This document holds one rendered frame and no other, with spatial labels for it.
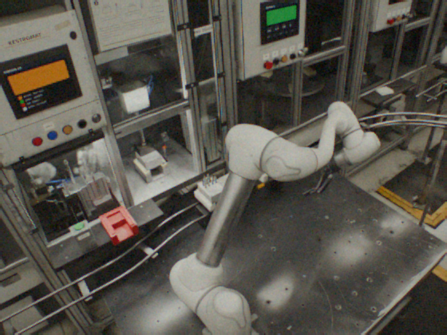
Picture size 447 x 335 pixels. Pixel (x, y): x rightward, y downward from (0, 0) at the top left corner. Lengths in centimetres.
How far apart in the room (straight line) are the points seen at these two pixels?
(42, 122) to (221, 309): 93
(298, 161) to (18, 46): 98
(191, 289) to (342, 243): 82
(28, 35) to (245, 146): 81
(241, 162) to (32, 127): 77
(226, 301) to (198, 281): 15
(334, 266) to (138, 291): 92
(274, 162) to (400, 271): 95
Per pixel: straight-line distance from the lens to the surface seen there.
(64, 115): 142
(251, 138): 121
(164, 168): 187
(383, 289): 174
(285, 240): 183
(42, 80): 134
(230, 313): 128
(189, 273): 139
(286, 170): 112
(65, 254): 168
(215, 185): 176
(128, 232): 163
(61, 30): 134
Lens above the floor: 207
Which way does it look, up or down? 38 degrees down
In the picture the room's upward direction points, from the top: 4 degrees counter-clockwise
